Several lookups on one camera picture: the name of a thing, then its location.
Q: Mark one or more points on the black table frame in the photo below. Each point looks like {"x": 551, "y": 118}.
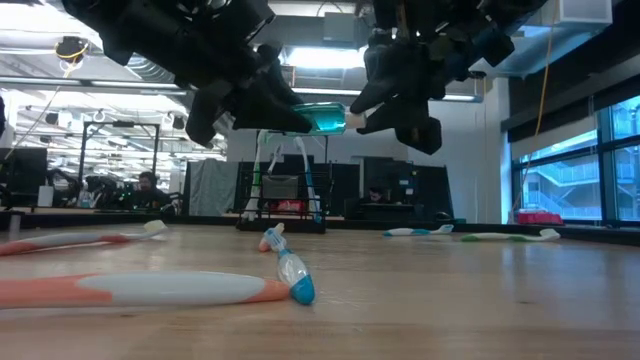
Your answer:
{"x": 125, "y": 220}

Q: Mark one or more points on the red object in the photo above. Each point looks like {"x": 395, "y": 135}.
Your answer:
{"x": 289, "y": 205}

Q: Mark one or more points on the orange white toothbrush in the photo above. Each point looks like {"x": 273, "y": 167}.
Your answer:
{"x": 165, "y": 289}
{"x": 75, "y": 240}
{"x": 265, "y": 245}

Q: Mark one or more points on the person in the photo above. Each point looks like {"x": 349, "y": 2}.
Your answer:
{"x": 147, "y": 181}
{"x": 376, "y": 192}

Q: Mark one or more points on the black monitor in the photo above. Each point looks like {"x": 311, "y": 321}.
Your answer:
{"x": 22, "y": 172}

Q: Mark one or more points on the clear water bottle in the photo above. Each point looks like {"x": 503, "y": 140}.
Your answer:
{"x": 86, "y": 200}

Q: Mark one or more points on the small black rounded object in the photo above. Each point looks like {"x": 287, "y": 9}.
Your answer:
{"x": 443, "y": 217}

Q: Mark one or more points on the teal mouthwash bottle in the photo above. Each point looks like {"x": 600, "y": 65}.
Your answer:
{"x": 325, "y": 119}

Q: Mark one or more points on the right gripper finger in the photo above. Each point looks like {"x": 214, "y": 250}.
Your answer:
{"x": 400, "y": 117}
{"x": 382, "y": 70}

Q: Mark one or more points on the gray fabric curtain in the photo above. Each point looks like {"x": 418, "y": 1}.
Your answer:
{"x": 212, "y": 187}

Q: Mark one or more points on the ceiling light panel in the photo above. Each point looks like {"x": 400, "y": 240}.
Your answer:
{"x": 325, "y": 57}

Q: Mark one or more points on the red box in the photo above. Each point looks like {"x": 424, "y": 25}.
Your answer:
{"x": 540, "y": 218}

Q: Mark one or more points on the black partition wall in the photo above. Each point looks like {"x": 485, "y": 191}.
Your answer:
{"x": 430, "y": 190}

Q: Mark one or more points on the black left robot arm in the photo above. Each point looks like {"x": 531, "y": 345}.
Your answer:
{"x": 150, "y": 35}

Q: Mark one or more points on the black security camera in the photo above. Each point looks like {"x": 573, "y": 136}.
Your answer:
{"x": 477, "y": 74}

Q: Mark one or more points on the white ceiling unit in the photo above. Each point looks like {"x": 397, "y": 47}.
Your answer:
{"x": 585, "y": 11}

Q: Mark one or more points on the clear plastic cup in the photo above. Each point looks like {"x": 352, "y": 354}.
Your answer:
{"x": 280, "y": 187}

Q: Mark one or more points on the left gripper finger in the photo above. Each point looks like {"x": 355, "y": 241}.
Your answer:
{"x": 270, "y": 112}
{"x": 280, "y": 75}

